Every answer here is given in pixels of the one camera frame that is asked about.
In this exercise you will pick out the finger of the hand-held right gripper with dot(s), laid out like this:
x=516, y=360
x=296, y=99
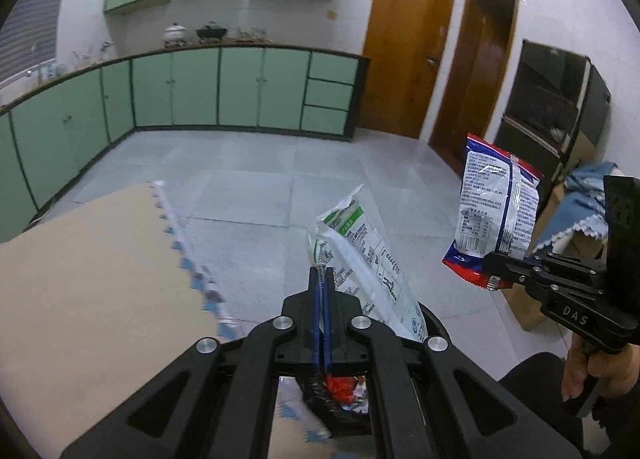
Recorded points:
x=570, y=263
x=505, y=271

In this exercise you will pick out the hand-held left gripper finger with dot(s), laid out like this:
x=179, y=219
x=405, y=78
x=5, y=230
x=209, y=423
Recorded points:
x=328, y=334
x=316, y=334

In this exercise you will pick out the red plastic bag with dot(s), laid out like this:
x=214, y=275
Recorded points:
x=342, y=386

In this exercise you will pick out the red blue white packet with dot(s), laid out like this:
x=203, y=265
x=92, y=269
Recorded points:
x=492, y=204

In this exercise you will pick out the green white snack packet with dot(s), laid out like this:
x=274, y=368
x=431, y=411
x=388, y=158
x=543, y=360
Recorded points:
x=360, y=264

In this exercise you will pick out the person's right hand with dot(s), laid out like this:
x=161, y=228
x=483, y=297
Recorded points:
x=610, y=369

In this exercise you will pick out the cardboard box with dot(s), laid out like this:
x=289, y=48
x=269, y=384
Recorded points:
x=522, y=309

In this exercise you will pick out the blue scalloped cloth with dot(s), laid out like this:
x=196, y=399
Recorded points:
x=585, y=184

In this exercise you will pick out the person's leg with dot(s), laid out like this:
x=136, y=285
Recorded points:
x=535, y=389

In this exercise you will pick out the black glass-front cabinet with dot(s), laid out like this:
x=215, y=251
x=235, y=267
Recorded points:
x=545, y=99

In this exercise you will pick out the table with beige cloth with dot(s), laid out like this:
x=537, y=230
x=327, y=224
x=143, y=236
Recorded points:
x=100, y=289

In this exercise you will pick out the closed wooden door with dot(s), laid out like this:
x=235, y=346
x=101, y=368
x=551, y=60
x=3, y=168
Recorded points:
x=405, y=49

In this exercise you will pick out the green lower kitchen cabinets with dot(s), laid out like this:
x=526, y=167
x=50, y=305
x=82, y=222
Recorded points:
x=240, y=84

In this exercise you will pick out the black wok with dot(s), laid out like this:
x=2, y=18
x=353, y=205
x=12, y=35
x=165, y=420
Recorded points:
x=212, y=32

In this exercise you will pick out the white cooking pot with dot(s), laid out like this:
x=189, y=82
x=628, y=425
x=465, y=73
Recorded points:
x=176, y=33

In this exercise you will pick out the grey window blind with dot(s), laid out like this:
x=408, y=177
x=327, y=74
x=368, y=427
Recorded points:
x=30, y=29

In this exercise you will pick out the wooden door in frame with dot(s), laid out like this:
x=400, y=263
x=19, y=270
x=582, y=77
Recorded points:
x=475, y=89

